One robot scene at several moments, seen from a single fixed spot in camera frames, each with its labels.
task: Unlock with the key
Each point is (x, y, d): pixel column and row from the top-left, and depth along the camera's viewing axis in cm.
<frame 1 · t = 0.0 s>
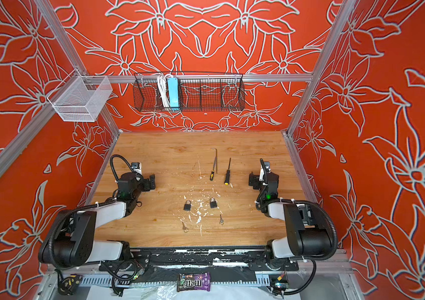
left hand: (143, 174, 92), fingers open
right hand: (259, 170, 92), fingers open
left black padlock: (187, 205, 89), on the table
right black padlock: (213, 203, 90), on the table
small silver key: (221, 221, 85), on the table
small key: (185, 229, 83), on the table
yellow black screwdriver: (227, 176, 99), point 2 cm above the table

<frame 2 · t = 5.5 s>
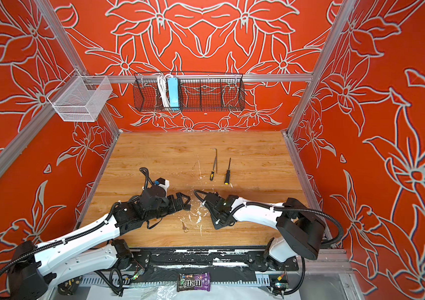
left hand: (185, 201, 76), fingers open
right hand: (216, 221, 84), fingers closed
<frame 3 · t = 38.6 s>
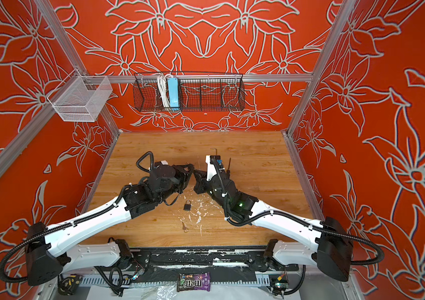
left hand: (197, 166, 70), fingers open
right hand: (188, 172, 70), fingers closed
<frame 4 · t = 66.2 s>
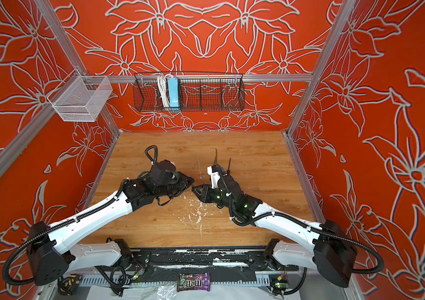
left hand: (194, 180, 74), fingers open
right hand: (189, 190, 72), fingers open
